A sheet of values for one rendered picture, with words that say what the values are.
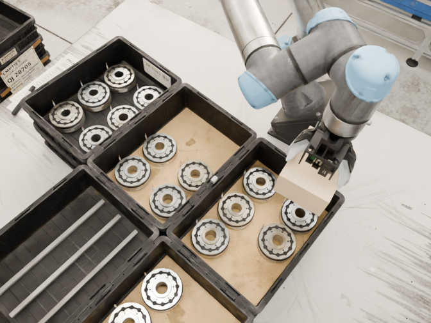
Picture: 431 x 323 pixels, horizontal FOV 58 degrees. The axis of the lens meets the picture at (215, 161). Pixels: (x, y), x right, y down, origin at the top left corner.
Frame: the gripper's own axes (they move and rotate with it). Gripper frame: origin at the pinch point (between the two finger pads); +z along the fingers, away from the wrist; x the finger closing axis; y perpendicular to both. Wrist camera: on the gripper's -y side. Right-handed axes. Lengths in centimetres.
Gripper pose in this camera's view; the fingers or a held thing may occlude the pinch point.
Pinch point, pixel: (316, 166)
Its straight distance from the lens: 91.4
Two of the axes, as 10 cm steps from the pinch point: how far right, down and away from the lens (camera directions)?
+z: -0.6, 5.0, 8.7
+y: -5.3, 7.2, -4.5
